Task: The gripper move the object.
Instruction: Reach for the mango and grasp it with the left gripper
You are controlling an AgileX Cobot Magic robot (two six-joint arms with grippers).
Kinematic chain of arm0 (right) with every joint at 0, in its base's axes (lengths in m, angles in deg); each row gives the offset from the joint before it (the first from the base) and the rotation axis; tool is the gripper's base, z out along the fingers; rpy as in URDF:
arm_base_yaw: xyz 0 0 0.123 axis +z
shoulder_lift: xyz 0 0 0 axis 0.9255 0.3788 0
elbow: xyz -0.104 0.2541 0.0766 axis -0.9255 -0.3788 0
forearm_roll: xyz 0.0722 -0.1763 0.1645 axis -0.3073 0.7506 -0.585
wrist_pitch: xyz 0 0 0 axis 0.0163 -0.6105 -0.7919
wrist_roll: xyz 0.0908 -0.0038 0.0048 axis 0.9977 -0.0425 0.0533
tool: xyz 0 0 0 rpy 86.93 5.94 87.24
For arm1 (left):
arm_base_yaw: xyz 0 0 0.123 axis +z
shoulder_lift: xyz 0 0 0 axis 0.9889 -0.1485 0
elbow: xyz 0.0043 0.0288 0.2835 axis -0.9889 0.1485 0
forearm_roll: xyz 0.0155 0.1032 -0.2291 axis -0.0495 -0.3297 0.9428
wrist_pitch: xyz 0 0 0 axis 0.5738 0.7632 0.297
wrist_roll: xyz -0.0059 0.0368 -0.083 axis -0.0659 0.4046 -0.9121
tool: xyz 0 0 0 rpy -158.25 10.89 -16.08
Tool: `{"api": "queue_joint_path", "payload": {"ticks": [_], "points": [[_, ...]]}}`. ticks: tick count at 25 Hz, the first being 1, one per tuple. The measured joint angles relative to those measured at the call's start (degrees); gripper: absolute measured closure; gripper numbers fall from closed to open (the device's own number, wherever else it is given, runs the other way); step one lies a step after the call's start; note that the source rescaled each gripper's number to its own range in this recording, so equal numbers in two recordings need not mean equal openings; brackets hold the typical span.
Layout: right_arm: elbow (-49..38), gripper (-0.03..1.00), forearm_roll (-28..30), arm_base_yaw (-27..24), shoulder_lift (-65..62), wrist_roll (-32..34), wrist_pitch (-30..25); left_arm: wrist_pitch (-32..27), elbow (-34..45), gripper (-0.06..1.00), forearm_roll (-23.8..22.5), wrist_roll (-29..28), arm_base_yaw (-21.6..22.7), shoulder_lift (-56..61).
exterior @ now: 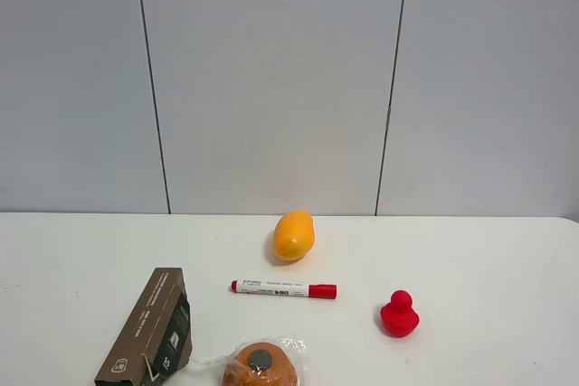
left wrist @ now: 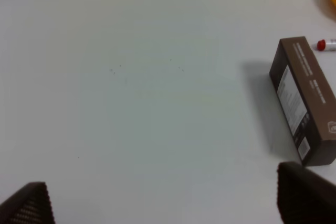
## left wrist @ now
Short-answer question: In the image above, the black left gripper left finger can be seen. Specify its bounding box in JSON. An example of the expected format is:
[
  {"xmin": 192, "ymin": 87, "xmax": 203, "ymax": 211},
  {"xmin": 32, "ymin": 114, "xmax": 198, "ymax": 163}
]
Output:
[{"xmin": 1, "ymin": 182, "xmax": 55, "ymax": 224}]

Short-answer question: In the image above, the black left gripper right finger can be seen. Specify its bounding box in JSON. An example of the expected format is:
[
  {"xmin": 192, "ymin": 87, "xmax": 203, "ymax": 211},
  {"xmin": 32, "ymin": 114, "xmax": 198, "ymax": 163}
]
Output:
[{"xmin": 277, "ymin": 162, "xmax": 335, "ymax": 223}]

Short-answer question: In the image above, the long brown cardboard box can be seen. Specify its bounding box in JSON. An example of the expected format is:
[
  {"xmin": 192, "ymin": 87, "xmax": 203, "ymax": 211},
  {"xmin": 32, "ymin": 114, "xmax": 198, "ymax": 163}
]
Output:
[{"xmin": 269, "ymin": 37, "xmax": 335, "ymax": 166}]

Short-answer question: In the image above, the red and white marker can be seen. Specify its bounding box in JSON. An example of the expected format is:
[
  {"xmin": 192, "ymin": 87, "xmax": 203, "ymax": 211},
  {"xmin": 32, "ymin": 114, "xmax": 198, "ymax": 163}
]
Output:
[{"xmin": 317, "ymin": 39, "xmax": 336, "ymax": 51}]

